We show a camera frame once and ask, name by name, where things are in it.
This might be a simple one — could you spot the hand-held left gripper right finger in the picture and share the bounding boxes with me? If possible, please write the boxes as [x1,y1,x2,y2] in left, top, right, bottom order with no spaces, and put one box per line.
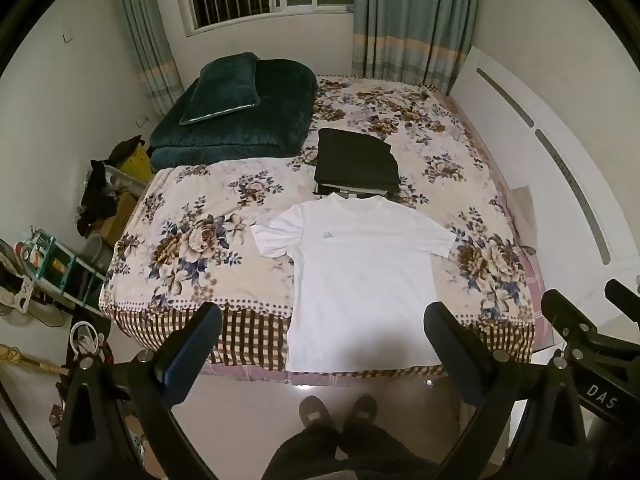
[423,301,602,480]

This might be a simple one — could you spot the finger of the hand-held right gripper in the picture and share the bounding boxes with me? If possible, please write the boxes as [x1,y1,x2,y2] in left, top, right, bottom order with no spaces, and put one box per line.
[603,278,640,319]
[541,288,601,357]

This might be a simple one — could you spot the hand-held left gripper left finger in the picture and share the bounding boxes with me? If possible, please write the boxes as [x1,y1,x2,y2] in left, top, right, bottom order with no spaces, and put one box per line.
[56,301,223,480]

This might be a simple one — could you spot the white t-shirt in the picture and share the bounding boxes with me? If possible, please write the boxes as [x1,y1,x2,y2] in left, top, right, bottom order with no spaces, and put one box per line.
[250,194,457,372]

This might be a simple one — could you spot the hanging black clothes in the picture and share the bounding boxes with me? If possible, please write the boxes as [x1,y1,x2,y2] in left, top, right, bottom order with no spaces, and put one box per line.
[77,160,123,238]

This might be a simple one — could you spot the stack of dark folded clothes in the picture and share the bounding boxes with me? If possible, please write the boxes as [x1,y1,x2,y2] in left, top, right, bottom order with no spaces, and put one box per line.
[313,127,401,197]

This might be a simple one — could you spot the person's right shoe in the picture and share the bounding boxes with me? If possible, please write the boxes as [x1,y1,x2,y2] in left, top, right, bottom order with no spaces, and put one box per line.
[345,394,379,436]

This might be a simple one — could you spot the person's shoe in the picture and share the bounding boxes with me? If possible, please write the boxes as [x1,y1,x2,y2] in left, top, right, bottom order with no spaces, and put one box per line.
[345,394,379,436]
[299,395,337,436]

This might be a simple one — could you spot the beige cloth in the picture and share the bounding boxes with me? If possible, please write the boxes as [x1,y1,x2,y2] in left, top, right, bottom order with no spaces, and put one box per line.
[507,186,538,255]

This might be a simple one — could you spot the person's left shoe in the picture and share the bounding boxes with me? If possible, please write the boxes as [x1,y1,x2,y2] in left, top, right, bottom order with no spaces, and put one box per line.
[299,395,337,436]

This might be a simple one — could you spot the grey bucket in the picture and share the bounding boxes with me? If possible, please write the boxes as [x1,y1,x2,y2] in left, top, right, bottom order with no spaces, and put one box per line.
[82,235,113,271]

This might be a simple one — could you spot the person's dark trousers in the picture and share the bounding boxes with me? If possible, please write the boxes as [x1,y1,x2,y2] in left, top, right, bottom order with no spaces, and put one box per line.
[260,420,451,480]

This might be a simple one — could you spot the floral bed blanket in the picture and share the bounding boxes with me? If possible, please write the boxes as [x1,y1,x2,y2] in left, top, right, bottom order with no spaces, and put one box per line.
[98,74,538,376]

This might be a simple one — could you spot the green shelf rack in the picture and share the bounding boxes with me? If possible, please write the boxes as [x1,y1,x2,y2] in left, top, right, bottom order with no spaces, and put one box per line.
[20,230,108,311]

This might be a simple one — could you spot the cardboard box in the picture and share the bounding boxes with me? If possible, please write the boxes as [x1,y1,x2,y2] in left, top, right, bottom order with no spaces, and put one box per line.
[100,192,138,248]

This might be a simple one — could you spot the white rack bar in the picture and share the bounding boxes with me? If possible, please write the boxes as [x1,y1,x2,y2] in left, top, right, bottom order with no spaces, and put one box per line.
[107,167,146,196]

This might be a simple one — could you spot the grey striped folded garment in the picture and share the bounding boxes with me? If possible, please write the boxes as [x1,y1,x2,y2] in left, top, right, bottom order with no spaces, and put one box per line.
[313,183,388,200]

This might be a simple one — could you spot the white headboard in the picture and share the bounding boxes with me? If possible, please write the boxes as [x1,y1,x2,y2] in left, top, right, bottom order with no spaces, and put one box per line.
[447,46,640,331]

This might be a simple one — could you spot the small black cloth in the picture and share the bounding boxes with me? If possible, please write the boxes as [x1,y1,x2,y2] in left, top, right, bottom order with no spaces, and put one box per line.
[107,135,146,163]

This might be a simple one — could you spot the dark green quilt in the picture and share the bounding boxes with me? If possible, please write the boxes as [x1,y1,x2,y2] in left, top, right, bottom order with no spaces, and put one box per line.
[148,58,318,171]

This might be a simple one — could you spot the dark green pillow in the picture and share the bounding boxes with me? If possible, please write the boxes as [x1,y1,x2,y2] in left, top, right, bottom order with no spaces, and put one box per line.
[179,52,262,126]

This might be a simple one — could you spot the narrow blue-green curtain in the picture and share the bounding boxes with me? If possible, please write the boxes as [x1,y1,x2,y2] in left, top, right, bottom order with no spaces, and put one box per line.
[111,0,185,121]

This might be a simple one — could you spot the wide blue-green curtain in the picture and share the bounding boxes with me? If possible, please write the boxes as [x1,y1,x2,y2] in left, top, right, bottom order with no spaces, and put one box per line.
[350,0,483,96]

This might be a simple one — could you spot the wooden broom handle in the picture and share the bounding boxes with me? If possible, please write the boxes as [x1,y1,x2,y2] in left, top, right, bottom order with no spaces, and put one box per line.
[0,342,71,376]

